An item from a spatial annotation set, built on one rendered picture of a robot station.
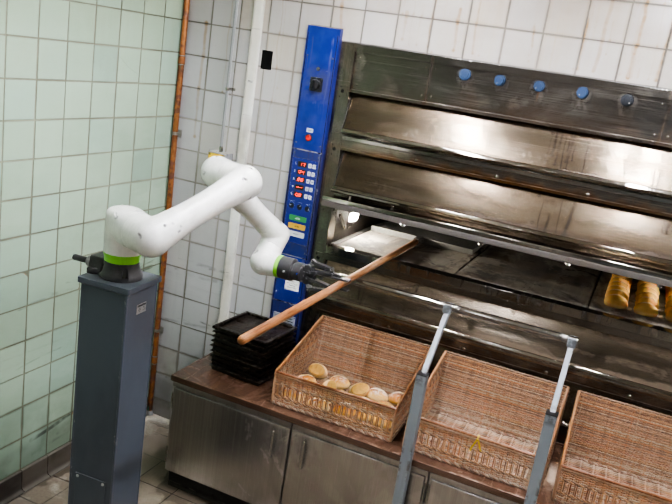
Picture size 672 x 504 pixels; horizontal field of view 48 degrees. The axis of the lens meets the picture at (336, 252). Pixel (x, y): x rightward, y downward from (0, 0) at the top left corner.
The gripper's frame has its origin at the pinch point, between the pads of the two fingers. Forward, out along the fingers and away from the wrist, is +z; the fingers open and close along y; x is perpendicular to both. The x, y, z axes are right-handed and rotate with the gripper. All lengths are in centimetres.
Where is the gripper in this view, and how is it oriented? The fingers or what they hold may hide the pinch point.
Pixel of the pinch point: (340, 283)
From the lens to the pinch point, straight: 292.1
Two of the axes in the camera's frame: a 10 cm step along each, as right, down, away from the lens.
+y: -1.5, 9.5, 2.6
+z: 9.0, 2.4, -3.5
